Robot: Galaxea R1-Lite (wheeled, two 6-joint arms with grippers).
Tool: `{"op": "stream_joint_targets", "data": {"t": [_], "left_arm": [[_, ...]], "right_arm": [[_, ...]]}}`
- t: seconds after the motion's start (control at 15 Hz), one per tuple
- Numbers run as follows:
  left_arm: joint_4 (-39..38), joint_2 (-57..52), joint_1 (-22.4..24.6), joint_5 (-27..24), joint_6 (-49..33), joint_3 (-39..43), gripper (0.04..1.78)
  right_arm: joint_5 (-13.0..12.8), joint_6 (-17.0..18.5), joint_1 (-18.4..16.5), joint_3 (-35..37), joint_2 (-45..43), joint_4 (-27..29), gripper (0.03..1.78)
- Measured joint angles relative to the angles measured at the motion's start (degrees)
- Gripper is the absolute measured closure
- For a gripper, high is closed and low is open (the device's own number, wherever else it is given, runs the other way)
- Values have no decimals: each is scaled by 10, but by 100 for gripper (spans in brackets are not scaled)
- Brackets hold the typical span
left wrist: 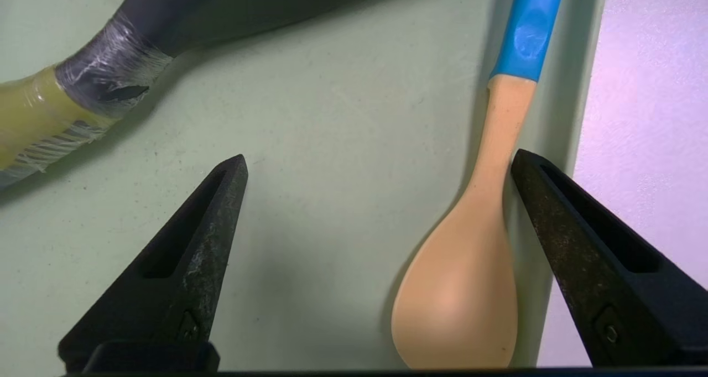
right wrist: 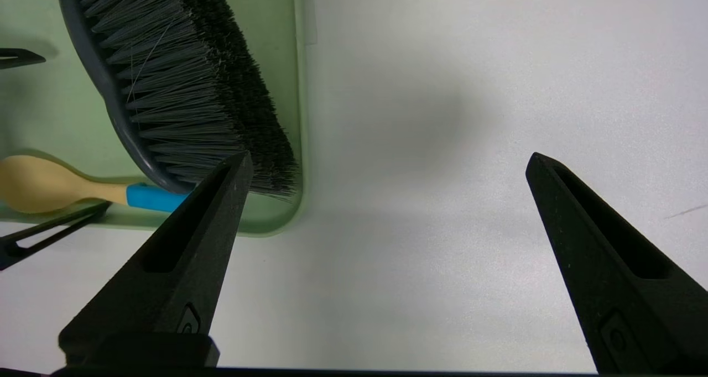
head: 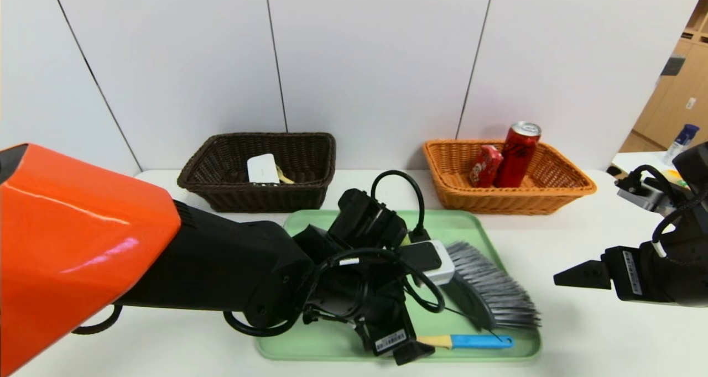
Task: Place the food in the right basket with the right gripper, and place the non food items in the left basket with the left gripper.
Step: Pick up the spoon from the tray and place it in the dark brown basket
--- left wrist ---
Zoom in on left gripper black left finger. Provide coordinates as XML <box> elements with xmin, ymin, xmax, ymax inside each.
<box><xmin>58</xmin><ymin>155</ymin><xmax>248</xmax><ymax>371</ymax></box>

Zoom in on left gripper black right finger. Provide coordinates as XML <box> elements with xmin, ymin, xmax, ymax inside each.
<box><xmin>512</xmin><ymin>149</ymin><xmax>708</xmax><ymax>366</ymax></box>

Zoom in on yellow spoon blue handle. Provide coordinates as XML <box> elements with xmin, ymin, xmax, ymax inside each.
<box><xmin>391</xmin><ymin>0</ymin><xmax>568</xmax><ymax>369</ymax></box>

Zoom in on light green plastic tray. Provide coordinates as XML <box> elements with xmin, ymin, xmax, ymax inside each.
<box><xmin>0</xmin><ymin>0</ymin><xmax>609</xmax><ymax>369</ymax></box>

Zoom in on grey bristle hand brush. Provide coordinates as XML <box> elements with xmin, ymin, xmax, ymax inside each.
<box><xmin>0</xmin><ymin>0</ymin><xmax>421</xmax><ymax>190</ymax></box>

